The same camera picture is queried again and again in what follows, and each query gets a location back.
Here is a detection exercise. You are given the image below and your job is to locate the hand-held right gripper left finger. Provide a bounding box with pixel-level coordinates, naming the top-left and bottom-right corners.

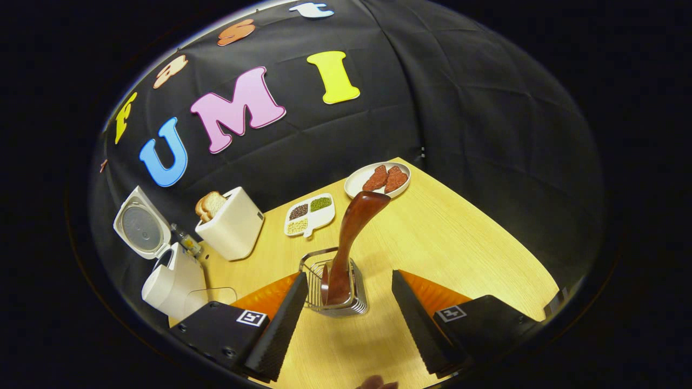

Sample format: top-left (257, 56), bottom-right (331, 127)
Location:
top-left (169, 271), bottom-right (309, 382)

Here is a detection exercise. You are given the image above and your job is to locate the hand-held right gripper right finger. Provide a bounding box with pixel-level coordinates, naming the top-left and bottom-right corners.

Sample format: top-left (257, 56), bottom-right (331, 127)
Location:
top-left (391, 269), bottom-right (541, 378)

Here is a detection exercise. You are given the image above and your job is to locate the metal wire chopstick holder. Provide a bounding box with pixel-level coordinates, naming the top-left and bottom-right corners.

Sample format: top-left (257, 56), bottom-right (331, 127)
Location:
top-left (299, 247), bottom-right (369, 317)

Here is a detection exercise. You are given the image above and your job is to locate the white rice cooker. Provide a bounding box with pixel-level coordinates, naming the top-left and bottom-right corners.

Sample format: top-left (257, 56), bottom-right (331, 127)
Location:
top-left (112, 185), bottom-right (209, 323)

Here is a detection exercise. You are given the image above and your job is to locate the brown wooden spoon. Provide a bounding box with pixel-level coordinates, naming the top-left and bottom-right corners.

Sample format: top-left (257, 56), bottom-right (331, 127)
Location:
top-left (322, 191), bottom-right (391, 306)

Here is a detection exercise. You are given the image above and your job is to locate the clear plastic rice container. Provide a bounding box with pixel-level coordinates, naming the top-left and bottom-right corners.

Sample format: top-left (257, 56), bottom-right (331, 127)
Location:
top-left (184, 286), bottom-right (238, 319)

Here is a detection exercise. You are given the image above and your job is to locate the white toaster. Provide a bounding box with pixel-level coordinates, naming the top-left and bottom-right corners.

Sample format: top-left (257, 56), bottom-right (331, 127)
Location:
top-left (195, 186), bottom-right (265, 261)

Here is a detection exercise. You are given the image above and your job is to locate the white divided dish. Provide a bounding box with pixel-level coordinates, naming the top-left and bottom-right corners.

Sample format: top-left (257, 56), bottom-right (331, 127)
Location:
top-left (284, 193), bottom-right (336, 238)

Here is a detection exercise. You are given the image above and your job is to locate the small glass bottle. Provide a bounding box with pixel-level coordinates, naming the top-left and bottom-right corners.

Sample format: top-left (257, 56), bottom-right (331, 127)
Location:
top-left (170, 223), bottom-right (203, 257)

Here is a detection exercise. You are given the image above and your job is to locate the red meat slice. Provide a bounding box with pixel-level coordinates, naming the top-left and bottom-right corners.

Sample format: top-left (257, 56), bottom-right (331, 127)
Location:
top-left (362, 165), bottom-right (389, 192)
top-left (384, 165), bottom-right (409, 194)

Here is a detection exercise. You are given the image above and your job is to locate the white round plate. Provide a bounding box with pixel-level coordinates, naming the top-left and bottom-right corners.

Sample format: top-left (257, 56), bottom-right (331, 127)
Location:
top-left (344, 162), bottom-right (412, 200)

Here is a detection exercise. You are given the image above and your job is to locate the black backdrop cloth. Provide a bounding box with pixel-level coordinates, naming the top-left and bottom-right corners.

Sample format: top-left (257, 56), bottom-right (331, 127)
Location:
top-left (89, 0), bottom-right (605, 303)

